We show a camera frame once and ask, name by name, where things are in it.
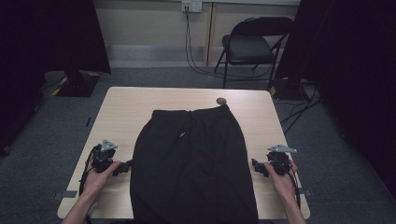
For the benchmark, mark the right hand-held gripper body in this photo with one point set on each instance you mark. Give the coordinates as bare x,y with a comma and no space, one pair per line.
279,160

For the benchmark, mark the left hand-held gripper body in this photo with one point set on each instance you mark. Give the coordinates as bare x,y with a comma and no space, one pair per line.
104,155

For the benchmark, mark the black pants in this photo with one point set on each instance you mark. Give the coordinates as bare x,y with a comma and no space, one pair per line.
193,168

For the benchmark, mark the person's right hand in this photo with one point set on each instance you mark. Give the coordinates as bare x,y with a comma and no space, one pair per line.
281,183

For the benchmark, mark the person's left hand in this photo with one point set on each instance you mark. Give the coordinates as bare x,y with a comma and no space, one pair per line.
96,180

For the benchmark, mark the grey tape strip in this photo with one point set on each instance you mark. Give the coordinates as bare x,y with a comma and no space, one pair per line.
66,194
305,192

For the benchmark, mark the black stand base yellow tape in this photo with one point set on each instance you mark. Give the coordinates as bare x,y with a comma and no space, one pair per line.
286,90
77,85

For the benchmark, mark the grey round table grommet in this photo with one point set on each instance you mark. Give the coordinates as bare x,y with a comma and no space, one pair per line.
221,100

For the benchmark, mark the tall black curtain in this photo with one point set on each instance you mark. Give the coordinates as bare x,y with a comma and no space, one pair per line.
351,77

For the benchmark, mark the black folding chair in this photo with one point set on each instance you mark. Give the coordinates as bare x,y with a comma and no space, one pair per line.
249,46

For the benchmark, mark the wide black curtain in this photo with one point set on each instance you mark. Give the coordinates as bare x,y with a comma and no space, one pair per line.
46,46

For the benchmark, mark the white wall socket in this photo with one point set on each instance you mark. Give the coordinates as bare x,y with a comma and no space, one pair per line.
192,5

